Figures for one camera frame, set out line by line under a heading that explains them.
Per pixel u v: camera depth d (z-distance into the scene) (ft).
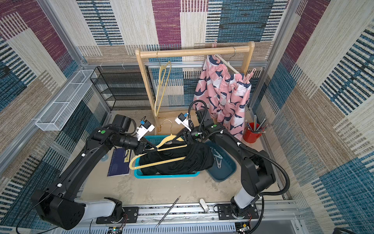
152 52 2.10
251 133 3.07
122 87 3.57
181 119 2.22
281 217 2.48
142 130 2.09
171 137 2.30
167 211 2.44
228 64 2.40
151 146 2.20
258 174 1.45
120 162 2.92
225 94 2.79
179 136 2.29
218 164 2.91
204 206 2.44
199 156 2.47
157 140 2.25
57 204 1.22
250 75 2.11
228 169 2.91
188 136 2.18
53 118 2.30
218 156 3.01
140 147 2.00
